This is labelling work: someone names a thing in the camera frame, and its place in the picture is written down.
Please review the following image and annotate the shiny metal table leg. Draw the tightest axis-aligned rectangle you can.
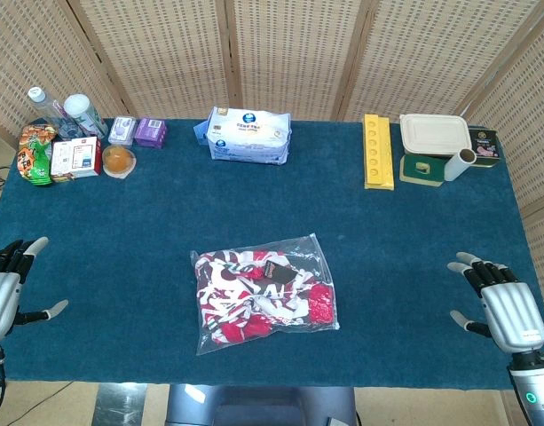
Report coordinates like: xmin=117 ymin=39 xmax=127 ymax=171
xmin=93 ymin=383 xmax=148 ymax=426

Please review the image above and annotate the dark luncheon meat tin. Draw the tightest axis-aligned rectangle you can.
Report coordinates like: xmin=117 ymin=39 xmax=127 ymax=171
xmin=464 ymin=128 xmax=501 ymax=169

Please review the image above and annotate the white-lid green print cup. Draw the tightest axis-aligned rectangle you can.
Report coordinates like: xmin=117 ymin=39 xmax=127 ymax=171
xmin=63 ymin=93 xmax=109 ymax=139

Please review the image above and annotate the orange jelly cup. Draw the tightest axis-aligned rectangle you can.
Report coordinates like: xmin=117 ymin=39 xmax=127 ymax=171
xmin=101 ymin=146 xmax=138 ymax=180

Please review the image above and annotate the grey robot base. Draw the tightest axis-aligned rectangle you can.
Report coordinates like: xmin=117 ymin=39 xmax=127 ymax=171
xmin=164 ymin=383 xmax=359 ymax=426

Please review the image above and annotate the red white patterned garment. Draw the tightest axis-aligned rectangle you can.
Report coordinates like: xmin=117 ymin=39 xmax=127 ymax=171
xmin=195 ymin=248 xmax=337 ymax=347

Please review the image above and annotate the beige lidded lunch box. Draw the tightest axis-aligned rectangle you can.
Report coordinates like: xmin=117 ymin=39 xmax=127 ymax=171
xmin=398 ymin=113 xmax=473 ymax=157

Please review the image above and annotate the pale purple packaged box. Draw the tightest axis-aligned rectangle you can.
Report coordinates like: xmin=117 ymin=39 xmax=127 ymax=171
xmin=107 ymin=115 xmax=138 ymax=146

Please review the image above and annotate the white paper roll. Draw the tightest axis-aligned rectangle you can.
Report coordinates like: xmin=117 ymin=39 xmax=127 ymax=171
xmin=443 ymin=148 xmax=477 ymax=182

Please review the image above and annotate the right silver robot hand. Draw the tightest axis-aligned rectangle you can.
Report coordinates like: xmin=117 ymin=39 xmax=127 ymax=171
xmin=446 ymin=251 xmax=544 ymax=355

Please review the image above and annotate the green gold tin box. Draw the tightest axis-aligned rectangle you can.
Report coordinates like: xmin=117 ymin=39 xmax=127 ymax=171
xmin=398 ymin=154 xmax=448 ymax=186

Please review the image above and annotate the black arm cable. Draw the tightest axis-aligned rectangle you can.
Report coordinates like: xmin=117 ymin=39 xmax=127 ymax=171
xmin=0 ymin=345 xmax=9 ymax=398

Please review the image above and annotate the clear water bottle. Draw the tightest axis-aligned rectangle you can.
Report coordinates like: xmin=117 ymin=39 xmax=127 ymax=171
xmin=27 ymin=86 xmax=84 ymax=138

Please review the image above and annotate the black hang tag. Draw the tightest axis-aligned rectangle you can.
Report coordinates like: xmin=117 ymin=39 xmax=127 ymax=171
xmin=263 ymin=261 xmax=296 ymax=284

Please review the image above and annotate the yellow holed plastic tray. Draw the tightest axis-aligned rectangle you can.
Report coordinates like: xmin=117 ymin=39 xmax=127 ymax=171
xmin=363 ymin=114 xmax=396 ymax=192

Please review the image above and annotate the blue carpet table mat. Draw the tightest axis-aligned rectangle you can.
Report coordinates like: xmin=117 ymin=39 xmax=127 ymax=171
xmin=0 ymin=115 xmax=544 ymax=391

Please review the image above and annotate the clear plastic zip bag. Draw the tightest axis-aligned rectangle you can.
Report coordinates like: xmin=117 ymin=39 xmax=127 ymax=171
xmin=190 ymin=232 xmax=342 ymax=357

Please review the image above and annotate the white blue tissue pack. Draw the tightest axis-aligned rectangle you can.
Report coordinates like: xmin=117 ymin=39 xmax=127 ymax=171
xmin=193 ymin=105 xmax=294 ymax=166

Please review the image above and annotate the purple carton box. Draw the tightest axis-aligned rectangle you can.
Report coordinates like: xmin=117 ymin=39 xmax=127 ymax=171
xmin=133 ymin=117 xmax=170 ymax=149

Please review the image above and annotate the woven bamboo folding screen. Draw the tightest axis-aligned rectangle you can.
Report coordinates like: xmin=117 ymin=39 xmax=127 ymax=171
xmin=0 ymin=0 xmax=544 ymax=276

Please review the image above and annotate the white red carton box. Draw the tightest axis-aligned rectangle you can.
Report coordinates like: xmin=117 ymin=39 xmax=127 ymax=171
xmin=50 ymin=136 xmax=103 ymax=184

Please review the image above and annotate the orange green snack bag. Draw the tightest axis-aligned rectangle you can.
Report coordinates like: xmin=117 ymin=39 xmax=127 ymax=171
xmin=16 ymin=124 xmax=59 ymax=188

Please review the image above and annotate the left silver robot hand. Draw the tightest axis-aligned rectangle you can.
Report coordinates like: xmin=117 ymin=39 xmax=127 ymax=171
xmin=0 ymin=236 xmax=69 ymax=343

